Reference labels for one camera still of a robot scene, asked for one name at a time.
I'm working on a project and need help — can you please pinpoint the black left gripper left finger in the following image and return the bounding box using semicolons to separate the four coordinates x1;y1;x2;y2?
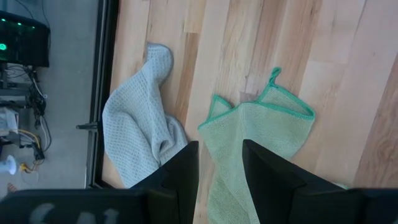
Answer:
0;140;200;224

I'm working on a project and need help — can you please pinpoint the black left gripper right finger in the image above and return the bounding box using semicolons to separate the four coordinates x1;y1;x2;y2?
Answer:
243;139;398;224

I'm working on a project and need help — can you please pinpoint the green microfiber towel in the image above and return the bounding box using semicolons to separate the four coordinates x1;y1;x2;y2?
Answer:
197;67;349;224

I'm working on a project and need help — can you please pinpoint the grey waffle-weave towel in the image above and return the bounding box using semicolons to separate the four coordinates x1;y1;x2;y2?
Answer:
101;42;190;189

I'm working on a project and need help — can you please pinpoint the black computer with green lights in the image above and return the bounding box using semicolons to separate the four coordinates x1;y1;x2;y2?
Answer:
0;11;51;68

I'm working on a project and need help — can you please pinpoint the black aluminium table frame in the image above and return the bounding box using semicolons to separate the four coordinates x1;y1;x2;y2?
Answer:
76;0;121;190

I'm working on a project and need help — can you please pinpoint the yellow cable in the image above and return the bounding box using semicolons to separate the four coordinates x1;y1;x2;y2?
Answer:
17;129;42;150

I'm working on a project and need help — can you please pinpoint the black cable bundle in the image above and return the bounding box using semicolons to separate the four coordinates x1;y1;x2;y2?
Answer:
24;63;52;162

